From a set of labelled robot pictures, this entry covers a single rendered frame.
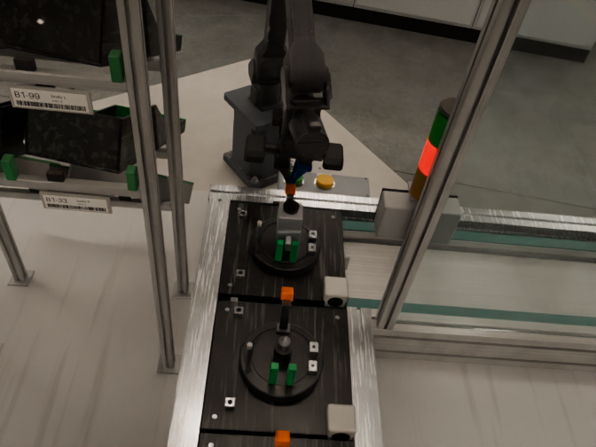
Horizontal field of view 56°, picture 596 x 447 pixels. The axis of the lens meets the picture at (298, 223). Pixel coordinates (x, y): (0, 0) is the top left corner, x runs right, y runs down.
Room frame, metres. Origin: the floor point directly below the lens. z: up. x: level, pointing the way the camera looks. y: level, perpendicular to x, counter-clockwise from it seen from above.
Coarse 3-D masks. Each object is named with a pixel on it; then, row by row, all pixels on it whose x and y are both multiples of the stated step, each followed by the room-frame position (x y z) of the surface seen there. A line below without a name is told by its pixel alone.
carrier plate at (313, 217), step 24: (264, 216) 0.82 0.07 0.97; (312, 216) 0.84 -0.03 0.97; (336, 216) 0.85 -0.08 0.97; (240, 240) 0.74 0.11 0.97; (336, 240) 0.78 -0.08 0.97; (240, 264) 0.68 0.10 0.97; (336, 264) 0.72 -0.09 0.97; (240, 288) 0.63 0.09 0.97; (264, 288) 0.64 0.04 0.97; (312, 288) 0.65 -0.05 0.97
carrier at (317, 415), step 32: (224, 320) 0.55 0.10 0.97; (256, 320) 0.56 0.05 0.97; (288, 320) 0.57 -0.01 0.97; (320, 320) 0.58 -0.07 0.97; (224, 352) 0.49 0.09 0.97; (256, 352) 0.49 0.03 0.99; (288, 352) 0.48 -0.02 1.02; (320, 352) 0.51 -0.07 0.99; (224, 384) 0.43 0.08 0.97; (256, 384) 0.43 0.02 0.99; (288, 384) 0.44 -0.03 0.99; (320, 384) 0.46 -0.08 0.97; (224, 416) 0.38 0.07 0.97; (256, 416) 0.39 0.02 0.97; (288, 416) 0.40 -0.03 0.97; (320, 416) 0.40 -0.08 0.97; (352, 416) 0.40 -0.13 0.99
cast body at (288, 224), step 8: (288, 200) 0.75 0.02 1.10; (280, 208) 0.74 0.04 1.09; (288, 208) 0.73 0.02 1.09; (296, 208) 0.73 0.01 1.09; (280, 216) 0.72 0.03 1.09; (288, 216) 0.72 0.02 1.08; (296, 216) 0.72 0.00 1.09; (280, 224) 0.71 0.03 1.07; (288, 224) 0.71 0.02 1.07; (296, 224) 0.72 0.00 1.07; (280, 232) 0.71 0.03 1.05; (288, 232) 0.71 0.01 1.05; (296, 232) 0.71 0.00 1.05; (288, 240) 0.70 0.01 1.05; (296, 240) 0.71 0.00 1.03; (288, 248) 0.69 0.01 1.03
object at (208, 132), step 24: (216, 72) 1.50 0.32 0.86; (240, 72) 1.52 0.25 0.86; (120, 96) 1.30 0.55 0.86; (192, 96) 1.36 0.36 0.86; (216, 96) 1.37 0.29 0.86; (192, 120) 1.25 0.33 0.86; (216, 120) 1.26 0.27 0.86; (192, 144) 1.15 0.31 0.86; (216, 144) 1.16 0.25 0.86; (360, 144) 1.26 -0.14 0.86; (168, 168) 1.04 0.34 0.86; (192, 168) 1.05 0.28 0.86; (216, 168) 1.07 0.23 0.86; (312, 168) 1.13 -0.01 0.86; (360, 168) 1.16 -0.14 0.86; (384, 168) 1.17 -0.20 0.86
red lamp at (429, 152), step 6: (426, 144) 0.64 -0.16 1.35; (426, 150) 0.63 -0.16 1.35; (432, 150) 0.63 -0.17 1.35; (426, 156) 0.63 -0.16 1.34; (432, 156) 0.62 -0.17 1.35; (420, 162) 0.64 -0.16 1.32; (426, 162) 0.63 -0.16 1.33; (432, 162) 0.62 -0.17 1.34; (420, 168) 0.63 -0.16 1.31; (426, 168) 0.63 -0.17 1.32; (426, 174) 0.62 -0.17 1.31
